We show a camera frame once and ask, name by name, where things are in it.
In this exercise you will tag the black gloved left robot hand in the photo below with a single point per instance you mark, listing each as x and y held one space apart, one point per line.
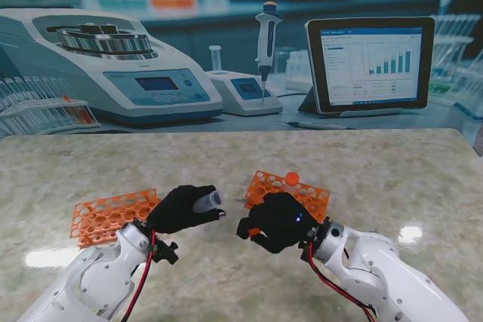
171 212

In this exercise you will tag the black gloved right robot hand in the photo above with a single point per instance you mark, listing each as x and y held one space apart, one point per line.
283 220

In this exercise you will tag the orange round tube cap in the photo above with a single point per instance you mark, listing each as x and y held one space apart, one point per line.
253 232
291 178

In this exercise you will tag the clear plastic test tube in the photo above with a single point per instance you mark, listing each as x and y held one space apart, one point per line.
290 187
207 201

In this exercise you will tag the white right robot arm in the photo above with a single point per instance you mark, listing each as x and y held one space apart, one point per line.
385 276

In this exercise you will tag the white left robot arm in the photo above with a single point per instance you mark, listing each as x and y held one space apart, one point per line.
94 280

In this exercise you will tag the orange test tube rack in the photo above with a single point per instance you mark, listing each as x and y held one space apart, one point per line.
313 197
109 212

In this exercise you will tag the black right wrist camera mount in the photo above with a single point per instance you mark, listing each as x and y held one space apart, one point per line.
307 246

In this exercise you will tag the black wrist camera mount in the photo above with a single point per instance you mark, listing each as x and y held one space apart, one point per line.
166 252
307 246

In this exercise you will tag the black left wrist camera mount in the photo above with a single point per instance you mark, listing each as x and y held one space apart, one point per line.
166 252

